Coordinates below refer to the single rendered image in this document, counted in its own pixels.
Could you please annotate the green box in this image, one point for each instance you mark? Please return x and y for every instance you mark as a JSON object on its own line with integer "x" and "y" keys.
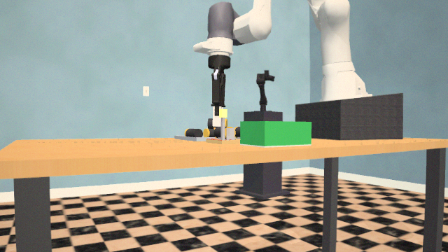
{"x": 268, "y": 134}

